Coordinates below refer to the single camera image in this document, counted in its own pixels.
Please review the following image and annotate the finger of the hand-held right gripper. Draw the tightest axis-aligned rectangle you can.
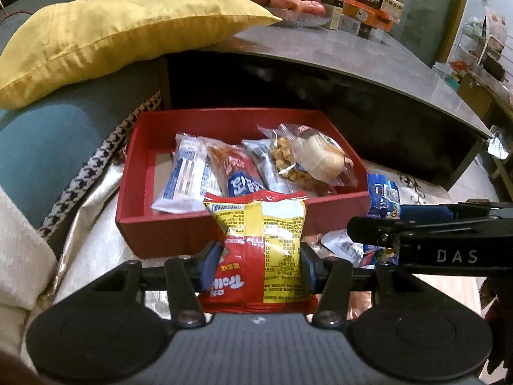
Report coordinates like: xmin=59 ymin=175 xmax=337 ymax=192
xmin=347 ymin=216 xmax=417 ymax=249
xmin=399 ymin=200 xmax=513 ymax=223

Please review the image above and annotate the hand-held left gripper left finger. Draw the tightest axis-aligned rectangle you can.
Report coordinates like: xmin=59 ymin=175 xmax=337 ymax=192
xmin=52 ymin=241 xmax=224 ymax=327

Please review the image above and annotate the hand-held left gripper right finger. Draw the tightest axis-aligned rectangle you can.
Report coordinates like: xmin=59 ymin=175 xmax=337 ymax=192
xmin=300 ymin=244 xmax=458 ymax=325

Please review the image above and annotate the red yellow snack packet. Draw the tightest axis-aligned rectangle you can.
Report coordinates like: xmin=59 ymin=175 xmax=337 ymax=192
xmin=198 ymin=190 xmax=319 ymax=314

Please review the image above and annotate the red cardboard box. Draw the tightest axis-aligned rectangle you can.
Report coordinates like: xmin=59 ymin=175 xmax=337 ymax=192
xmin=115 ymin=107 xmax=371 ymax=258

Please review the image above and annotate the silver white snack packet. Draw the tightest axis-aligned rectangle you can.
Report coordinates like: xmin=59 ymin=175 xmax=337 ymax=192
xmin=321 ymin=229 xmax=365 ymax=267

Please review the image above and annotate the clear packet with bun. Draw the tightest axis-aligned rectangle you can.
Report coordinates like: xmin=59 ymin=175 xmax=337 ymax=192
xmin=290 ymin=126 xmax=357 ymax=187

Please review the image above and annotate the dark coffee table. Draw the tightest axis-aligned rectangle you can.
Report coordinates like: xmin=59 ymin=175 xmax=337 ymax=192
xmin=158 ymin=16 xmax=495 ymax=193

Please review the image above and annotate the white blue snack packet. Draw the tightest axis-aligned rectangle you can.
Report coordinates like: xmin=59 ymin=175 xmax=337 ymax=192
xmin=151 ymin=132 xmax=213 ymax=214

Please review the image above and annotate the small white bag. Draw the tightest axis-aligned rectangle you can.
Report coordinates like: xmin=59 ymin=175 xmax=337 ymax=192
xmin=487 ymin=128 xmax=508 ymax=157

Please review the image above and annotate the red blue bread packet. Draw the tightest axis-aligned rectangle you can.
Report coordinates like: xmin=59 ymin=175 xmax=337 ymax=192
xmin=200 ymin=138 xmax=269 ymax=199

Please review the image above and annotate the clear packet of nuts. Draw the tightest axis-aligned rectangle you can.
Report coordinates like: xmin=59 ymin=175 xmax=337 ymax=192
xmin=258 ymin=124 xmax=333 ymax=193

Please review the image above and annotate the grey white snack packet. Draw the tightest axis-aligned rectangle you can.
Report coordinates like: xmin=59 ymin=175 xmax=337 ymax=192
xmin=242 ymin=140 xmax=293 ymax=195

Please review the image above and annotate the brown cardboard box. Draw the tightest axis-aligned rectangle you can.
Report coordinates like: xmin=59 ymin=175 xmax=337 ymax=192
xmin=457 ymin=74 xmax=495 ymax=117

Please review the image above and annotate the cream blanket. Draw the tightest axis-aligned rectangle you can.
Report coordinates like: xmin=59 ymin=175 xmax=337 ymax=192
xmin=0 ymin=186 xmax=59 ymax=309

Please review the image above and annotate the teal cushion with houndstooth trim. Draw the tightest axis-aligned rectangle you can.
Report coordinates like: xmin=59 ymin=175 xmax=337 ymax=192
xmin=0 ymin=64 xmax=165 ymax=241

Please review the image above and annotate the orange flat carton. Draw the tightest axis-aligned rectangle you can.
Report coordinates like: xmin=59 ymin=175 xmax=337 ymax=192
xmin=342 ymin=2 xmax=395 ymax=33

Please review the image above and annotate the small white carton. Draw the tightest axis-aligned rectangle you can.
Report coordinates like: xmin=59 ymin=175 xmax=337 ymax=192
xmin=339 ymin=14 xmax=361 ymax=35

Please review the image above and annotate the clear glass plate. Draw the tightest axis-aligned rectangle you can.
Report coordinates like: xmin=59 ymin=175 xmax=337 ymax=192
xmin=276 ymin=8 xmax=327 ymax=28

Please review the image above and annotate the dark beige carton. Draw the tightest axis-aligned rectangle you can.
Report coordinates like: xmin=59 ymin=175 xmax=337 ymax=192
xmin=318 ymin=0 xmax=345 ymax=30

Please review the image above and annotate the yellow pillow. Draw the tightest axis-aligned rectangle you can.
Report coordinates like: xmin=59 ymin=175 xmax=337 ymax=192
xmin=0 ymin=0 xmax=283 ymax=109

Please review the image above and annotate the white wire rack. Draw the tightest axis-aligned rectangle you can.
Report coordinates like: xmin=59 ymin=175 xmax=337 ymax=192
xmin=453 ymin=20 xmax=513 ymax=85

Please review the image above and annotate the thin red cable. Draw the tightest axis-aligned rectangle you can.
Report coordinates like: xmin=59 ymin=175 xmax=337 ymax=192
xmin=0 ymin=2 xmax=33 ymax=19

